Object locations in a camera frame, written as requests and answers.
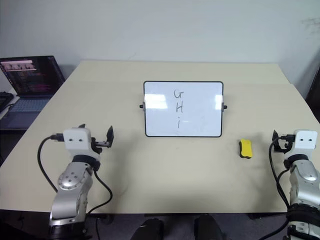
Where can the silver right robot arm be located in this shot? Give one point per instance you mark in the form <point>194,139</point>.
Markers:
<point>303,190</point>

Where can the yellow whiteboard eraser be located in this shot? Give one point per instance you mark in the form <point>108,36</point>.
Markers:
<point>246,148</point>

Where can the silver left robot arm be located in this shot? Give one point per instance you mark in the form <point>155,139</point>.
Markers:
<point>72,190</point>

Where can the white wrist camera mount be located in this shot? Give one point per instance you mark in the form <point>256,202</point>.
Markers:
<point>305,142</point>
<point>76,141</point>

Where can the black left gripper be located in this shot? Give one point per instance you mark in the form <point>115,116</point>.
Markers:
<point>98,144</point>

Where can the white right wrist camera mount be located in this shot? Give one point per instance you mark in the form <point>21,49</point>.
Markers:
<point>305,142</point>

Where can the dark rounded shape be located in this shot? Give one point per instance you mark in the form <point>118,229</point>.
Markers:
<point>147,230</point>

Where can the black-framed whiteboard on stand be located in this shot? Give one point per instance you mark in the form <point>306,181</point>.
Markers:
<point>183,108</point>

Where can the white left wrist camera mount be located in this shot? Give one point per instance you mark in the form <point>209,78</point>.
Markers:
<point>76,141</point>

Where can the open dark laptop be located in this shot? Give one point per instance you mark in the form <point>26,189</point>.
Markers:
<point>30,85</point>

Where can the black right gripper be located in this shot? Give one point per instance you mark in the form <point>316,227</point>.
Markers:
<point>283,146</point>

